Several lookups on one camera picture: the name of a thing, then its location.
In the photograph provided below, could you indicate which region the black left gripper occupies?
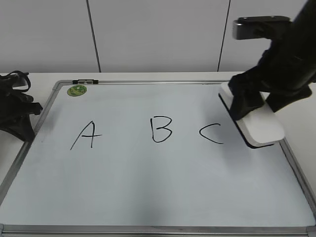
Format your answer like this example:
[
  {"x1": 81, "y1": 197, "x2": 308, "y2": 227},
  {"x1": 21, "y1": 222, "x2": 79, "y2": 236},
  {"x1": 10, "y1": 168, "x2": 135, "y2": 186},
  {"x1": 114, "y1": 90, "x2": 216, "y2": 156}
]
[{"x1": 0, "y1": 71, "x2": 42, "y2": 141}]

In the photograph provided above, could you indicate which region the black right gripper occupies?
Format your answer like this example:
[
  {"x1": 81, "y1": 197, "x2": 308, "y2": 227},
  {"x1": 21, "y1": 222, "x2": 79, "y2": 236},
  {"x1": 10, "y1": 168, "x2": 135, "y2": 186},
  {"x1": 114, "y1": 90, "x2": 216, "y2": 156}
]
[{"x1": 229, "y1": 0, "x2": 316, "y2": 120}]

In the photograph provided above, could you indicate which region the white whiteboard eraser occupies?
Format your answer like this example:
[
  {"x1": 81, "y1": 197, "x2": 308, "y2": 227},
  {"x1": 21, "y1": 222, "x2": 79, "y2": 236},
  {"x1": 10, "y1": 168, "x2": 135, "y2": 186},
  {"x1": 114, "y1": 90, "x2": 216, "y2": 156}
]
[{"x1": 218, "y1": 81, "x2": 286, "y2": 149}]

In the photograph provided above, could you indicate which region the round green sticker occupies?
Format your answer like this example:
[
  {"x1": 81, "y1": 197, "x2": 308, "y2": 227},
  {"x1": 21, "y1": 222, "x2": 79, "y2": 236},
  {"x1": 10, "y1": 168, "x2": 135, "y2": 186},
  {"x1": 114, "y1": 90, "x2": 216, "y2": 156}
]
[{"x1": 67, "y1": 85, "x2": 87, "y2": 97}]

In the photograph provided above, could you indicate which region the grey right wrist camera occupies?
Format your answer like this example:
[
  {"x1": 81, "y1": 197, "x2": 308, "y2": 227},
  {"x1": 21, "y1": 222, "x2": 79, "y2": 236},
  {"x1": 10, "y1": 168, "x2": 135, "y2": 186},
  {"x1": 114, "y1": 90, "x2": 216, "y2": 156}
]
[{"x1": 233, "y1": 16, "x2": 291, "y2": 40}]

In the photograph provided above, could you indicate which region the white whiteboard with aluminium frame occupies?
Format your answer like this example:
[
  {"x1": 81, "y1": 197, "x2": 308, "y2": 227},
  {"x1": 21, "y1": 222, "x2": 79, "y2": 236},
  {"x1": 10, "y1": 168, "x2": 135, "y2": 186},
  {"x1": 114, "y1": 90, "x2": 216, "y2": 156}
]
[{"x1": 0, "y1": 83, "x2": 316, "y2": 227}]

